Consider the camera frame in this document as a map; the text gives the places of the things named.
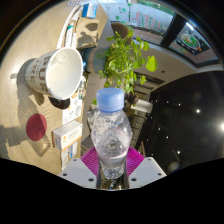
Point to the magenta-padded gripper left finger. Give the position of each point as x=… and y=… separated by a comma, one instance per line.
x=78, y=171

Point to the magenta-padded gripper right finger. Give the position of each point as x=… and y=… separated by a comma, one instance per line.
x=148, y=171

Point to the clear bottle with blue cap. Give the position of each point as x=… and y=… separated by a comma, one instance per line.
x=111, y=136

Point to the white and orange box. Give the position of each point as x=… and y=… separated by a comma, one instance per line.
x=68, y=133

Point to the flat round red coaster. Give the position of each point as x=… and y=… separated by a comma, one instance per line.
x=36, y=126

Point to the group of ceiling lights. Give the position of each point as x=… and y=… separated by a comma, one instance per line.
x=197, y=111

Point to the green potted plant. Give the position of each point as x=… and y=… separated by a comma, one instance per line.
x=123, y=61

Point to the white tube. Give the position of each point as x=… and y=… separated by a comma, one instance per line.
x=69, y=35

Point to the window with painted decorations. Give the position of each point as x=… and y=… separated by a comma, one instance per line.
x=186, y=40

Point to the small blue box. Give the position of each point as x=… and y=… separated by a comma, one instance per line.
x=89, y=10

